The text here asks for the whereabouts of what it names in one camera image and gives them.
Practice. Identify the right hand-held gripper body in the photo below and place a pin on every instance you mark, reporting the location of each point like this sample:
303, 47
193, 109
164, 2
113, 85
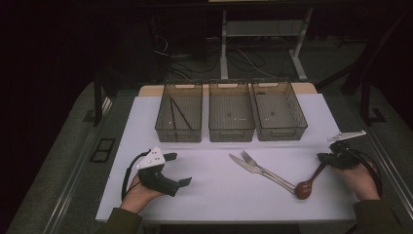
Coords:
344, 152

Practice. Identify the silver table knife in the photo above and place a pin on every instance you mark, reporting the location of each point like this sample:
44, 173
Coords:
246, 165

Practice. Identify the smoky transparent plastic bin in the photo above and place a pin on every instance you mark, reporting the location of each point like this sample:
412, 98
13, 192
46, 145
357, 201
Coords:
178, 136
282, 135
231, 136

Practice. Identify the reddish brown wooden spoon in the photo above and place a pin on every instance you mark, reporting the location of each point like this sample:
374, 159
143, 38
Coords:
303, 190

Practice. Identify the black chopstick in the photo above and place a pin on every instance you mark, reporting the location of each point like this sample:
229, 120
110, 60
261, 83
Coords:
181, 113
173, 117

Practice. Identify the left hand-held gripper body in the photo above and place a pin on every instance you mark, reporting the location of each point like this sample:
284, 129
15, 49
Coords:
152, 169

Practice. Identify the silver fork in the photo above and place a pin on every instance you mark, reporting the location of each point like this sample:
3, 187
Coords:
250, 158

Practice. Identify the white metal stand frame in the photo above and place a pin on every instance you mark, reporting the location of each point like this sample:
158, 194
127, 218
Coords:
224, 48

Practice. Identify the black metal stand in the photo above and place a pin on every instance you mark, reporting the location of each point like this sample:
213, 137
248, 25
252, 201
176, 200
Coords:
366, 104
97, 97

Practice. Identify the person's left hand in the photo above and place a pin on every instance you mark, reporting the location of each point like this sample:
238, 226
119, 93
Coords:
138, 195

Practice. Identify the person's right hand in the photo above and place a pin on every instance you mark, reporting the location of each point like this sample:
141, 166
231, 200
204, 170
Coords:
360, 182

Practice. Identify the aluminium rail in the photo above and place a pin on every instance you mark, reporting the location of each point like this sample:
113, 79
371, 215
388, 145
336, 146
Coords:
65, 195
389, 165

